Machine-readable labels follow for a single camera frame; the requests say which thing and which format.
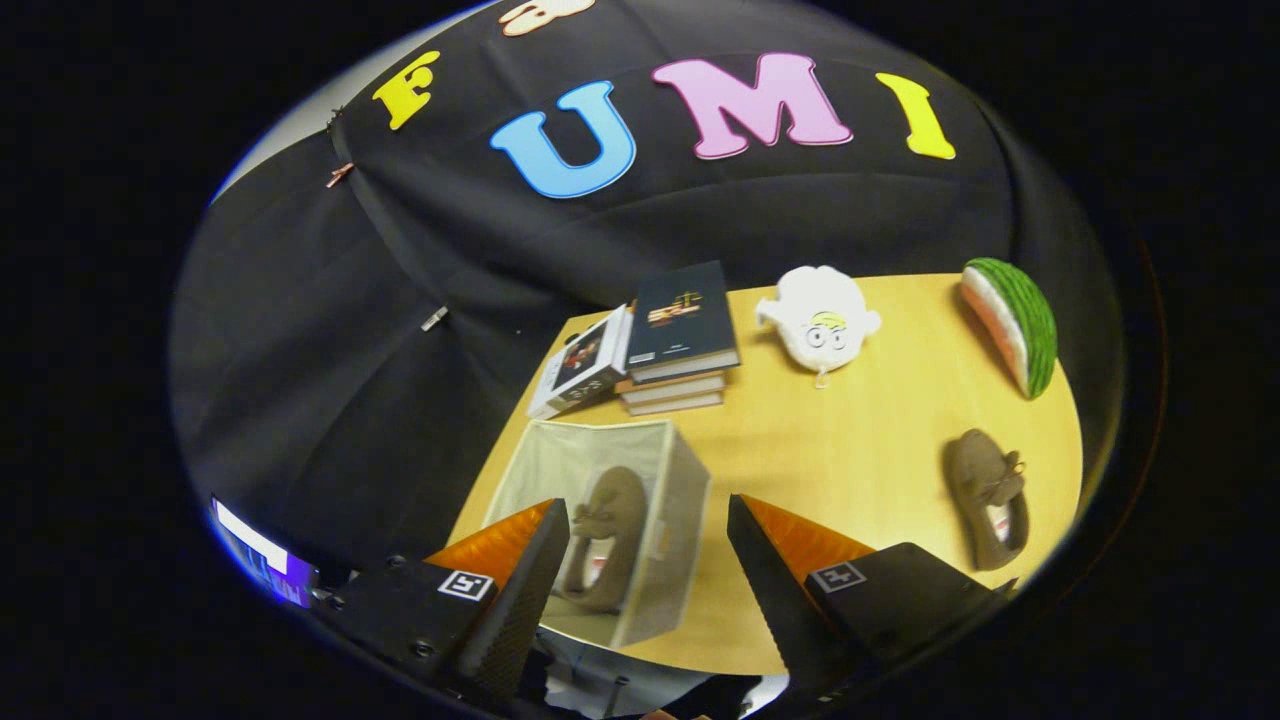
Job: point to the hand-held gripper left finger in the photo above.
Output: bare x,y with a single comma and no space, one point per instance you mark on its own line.
515,620

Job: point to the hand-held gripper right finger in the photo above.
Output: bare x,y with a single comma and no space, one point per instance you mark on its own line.
775,600

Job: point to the grey fabric storage box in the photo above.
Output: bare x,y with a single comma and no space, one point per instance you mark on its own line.
680,500

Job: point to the brown moccasin shoe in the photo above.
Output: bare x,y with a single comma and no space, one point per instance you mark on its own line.
615,510
975,470

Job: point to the tan cover book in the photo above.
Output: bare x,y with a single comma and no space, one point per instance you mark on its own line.
670,387
672,404

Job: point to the lit monitor screen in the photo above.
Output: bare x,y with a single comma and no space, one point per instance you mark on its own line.
265,560

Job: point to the white and black book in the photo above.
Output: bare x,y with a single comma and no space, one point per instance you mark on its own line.
585,360

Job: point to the dark hardcover book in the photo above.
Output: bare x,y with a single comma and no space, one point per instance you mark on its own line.
685,315

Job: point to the white plush toy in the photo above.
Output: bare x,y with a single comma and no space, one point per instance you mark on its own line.
815,300

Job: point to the silver metal clip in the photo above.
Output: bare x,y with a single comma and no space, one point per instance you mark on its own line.
434,318

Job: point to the black backdrop cloth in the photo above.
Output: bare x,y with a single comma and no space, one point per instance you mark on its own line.
400,300

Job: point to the watermelon slice plush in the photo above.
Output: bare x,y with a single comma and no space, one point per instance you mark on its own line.
1030,320

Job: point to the copper clothespin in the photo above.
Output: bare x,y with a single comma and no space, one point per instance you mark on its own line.
339,175

